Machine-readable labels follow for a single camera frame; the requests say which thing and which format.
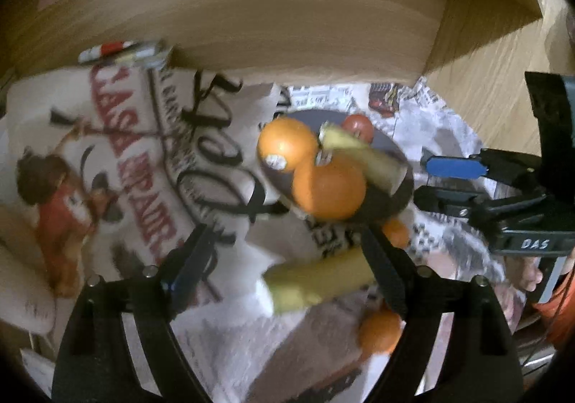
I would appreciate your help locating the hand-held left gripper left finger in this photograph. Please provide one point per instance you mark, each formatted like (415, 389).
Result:
(179, 284)

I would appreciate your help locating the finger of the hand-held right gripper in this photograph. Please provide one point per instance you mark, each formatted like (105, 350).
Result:
(453, 166)
(449, 200)

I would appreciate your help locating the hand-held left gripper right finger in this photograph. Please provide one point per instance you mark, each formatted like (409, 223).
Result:
(382, 263)

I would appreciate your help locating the dark round plate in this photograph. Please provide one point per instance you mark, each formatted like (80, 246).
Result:
(386, 200)

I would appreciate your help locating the yellow-green banana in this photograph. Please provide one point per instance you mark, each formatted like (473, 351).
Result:
(364, 158)
(314, 284)

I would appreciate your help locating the person's right hand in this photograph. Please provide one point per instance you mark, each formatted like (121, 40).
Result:
(530, 277)

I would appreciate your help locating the small orange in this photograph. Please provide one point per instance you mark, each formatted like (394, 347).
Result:
(396, 233)
(379, 331)

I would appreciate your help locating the newspaper print cloth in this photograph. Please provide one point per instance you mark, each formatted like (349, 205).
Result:
(444, 129)

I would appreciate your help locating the large plain orange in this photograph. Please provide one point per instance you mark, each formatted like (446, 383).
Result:
(330, 187)

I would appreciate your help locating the red tomato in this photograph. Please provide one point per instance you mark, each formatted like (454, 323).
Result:
(359, 128)

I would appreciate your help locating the printed cream cushion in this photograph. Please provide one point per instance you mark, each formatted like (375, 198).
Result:
(112, 151)

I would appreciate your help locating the orange with white sticker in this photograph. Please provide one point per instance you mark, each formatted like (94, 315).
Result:
(287, 142)

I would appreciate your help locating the wooden cabinet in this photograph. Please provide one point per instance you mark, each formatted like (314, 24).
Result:
(292, 30)

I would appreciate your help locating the red and white packet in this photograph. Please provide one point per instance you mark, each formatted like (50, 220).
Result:
(121, 52)

